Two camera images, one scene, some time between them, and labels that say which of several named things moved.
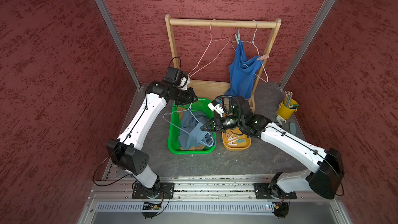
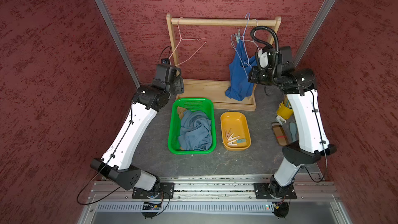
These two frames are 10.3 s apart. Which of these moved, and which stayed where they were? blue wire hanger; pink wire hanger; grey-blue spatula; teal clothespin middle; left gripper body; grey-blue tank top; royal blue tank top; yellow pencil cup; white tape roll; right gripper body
Moved: blue wire hanger; right gripper body; left gripper body; pink wire hanger
Stayed: grey-blue spatula; yellow pencil cup; royal blue tank top; white tape roll; teal clothespin middle; grey-blue tank top
